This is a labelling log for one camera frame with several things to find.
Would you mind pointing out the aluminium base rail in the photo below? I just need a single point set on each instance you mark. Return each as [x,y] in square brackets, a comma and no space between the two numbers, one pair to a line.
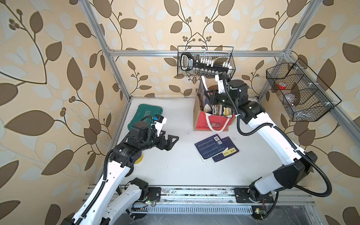
[214,200]

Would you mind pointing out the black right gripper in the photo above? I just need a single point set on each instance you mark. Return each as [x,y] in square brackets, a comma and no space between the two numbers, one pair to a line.
[213,98]

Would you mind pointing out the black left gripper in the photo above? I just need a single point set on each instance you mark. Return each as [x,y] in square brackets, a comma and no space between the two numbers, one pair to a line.
[168,145]

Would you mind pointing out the dark book large white characters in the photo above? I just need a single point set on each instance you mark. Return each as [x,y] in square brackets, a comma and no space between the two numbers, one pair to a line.
[204,99]

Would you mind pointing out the green plastic tool case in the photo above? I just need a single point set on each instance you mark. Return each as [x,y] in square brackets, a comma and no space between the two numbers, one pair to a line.
[144,110]

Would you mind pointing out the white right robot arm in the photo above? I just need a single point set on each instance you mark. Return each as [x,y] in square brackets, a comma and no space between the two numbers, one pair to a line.
[251,118]

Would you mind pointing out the socket wrench set in basket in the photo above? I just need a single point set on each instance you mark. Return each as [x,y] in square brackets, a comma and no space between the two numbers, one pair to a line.
[213,62]

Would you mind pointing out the red tape roll in basket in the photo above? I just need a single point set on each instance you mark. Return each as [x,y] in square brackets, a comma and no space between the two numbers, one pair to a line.
[282,85]

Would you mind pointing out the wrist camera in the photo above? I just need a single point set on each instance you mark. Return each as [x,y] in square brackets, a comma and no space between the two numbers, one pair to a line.
[221,80]
[159,122]

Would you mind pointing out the black wire basket right wall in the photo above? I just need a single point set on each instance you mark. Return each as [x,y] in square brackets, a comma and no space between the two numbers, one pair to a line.
[308,96]

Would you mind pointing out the black wire basket wall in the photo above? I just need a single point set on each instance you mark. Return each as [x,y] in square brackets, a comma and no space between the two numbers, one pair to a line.
[308,96]
[223,49]

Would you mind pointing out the red and burlap canvas bag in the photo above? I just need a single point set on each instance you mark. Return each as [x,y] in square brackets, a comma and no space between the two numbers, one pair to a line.
[203,121]

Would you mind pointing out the navy book yellow label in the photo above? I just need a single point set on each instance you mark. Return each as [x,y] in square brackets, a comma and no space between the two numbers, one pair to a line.
[210,147]

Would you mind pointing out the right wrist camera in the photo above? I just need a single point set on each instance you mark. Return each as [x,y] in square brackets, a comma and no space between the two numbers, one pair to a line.
[221,80]

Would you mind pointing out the yellow tape roll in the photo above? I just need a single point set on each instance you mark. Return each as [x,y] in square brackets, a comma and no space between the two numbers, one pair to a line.
[139,160]

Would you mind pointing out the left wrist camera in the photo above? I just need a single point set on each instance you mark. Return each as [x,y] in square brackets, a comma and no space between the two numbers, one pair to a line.
[159,122]

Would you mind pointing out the black wire basket back wall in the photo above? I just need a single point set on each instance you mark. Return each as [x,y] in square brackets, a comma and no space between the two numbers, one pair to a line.
[223,49]

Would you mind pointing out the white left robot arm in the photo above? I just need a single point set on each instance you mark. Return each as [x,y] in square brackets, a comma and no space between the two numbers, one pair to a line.
[99,208]

